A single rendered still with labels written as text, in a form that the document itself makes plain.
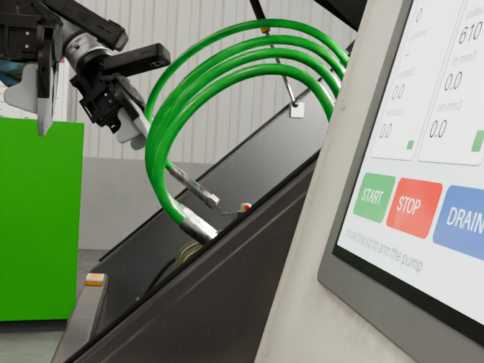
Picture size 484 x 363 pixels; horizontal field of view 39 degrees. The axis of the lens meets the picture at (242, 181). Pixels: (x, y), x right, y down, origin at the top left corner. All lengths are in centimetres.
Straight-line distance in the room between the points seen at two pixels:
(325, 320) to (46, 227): 379
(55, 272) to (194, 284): 363
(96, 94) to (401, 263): 84
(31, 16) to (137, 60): 31
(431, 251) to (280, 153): 101
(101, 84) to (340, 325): 77
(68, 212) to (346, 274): 382
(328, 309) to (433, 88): 19
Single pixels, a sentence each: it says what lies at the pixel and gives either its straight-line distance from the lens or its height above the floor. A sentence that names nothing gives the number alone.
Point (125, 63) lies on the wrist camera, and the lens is 119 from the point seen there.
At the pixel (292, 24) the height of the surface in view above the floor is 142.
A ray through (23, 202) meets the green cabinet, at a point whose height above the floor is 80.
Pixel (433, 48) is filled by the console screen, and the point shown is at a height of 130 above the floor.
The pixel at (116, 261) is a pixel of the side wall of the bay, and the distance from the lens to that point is 138.
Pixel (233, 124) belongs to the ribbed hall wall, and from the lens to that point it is 767.
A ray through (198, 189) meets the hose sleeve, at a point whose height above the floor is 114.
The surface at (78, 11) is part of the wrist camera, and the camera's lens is 92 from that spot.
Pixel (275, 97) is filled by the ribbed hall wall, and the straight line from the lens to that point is 780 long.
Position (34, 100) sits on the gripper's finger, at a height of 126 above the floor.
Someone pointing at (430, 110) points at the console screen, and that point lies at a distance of 46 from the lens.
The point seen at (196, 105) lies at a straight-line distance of 80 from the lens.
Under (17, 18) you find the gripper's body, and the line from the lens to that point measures 92.
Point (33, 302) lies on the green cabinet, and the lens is 436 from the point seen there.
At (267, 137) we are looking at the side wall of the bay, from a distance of 138.
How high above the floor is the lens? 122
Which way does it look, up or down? 3 degrees down
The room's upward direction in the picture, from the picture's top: 4 degrees clockwise
